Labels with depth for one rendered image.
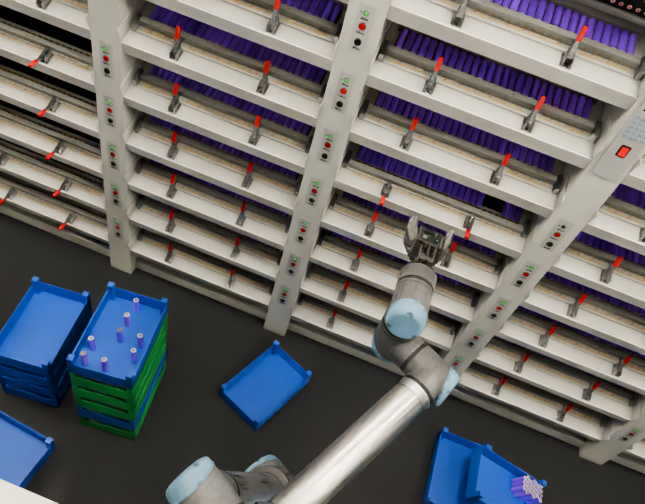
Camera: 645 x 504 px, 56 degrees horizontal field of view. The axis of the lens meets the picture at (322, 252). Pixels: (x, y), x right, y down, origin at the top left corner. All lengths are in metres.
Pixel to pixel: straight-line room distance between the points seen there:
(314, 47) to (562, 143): 0.68
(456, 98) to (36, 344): 1.56
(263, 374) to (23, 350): 0.87
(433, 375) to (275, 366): 1.15
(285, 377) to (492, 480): 0.87
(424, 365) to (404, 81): 0.72
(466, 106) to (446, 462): 1.43
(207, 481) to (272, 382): 1.17
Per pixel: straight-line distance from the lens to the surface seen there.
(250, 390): 2.44
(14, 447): 2.40
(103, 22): 1.92
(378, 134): 1.75
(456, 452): 2.57
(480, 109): 1.64
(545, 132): 1.68
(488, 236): 1.90
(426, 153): 1.75
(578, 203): 1.78
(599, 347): 2.33
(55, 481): 2.34
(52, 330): 2.30
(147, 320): 2.10
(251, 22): 1.70
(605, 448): 2.76
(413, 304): 1.39
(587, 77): 1.57
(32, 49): 2.20
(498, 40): 1.54
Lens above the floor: 2.19
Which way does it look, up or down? 49 degrees down
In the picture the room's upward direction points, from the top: 19 degrees clockwise
